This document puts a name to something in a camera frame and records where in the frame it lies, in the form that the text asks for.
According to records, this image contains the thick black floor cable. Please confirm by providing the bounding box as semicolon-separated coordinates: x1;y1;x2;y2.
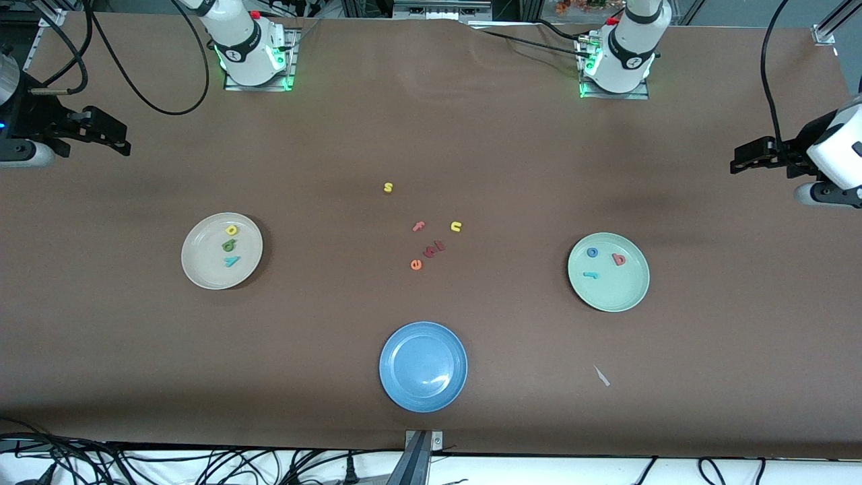
0;416;142;485

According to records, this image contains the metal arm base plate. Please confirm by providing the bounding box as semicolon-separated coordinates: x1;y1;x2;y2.
576;34;651;100
224;27;298;92

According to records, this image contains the beige round plate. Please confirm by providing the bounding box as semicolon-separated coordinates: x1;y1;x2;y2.
180;212;264;291

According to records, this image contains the grey camera mount pole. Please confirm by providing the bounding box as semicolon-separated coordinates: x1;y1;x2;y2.
387;431;433;485

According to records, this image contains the straight black table cable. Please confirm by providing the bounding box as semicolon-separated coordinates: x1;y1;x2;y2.
471;27;588;61

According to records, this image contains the pale green round plate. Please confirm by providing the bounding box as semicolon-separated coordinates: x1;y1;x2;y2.
567;232;651;313

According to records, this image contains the looped black floor cable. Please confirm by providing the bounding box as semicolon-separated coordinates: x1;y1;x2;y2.
696;457;729;485

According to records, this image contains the aluminium table side rail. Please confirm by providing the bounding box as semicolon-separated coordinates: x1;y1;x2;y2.
20;26;42;73

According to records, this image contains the curved black table cable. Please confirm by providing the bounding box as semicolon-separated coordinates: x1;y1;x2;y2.
532;19;593;42

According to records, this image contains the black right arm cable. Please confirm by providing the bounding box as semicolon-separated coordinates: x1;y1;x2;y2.
27;0;211;117

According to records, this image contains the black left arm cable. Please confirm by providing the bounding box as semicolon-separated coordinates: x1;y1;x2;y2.
760;0;790;149

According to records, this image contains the blue round plate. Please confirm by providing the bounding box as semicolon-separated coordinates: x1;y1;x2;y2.
378;321;469;413

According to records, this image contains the aluminium frame rail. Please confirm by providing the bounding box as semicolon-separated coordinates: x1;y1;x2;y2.
393;0;494;21

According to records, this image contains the aluminium corner profile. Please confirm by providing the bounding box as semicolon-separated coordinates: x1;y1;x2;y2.
811;0;862;46

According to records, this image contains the brown table cover sheet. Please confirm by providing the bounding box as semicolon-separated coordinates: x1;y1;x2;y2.
0;12;862;459

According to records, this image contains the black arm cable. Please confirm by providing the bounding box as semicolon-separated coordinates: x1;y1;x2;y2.
760;0;790;149
27;0;211;117

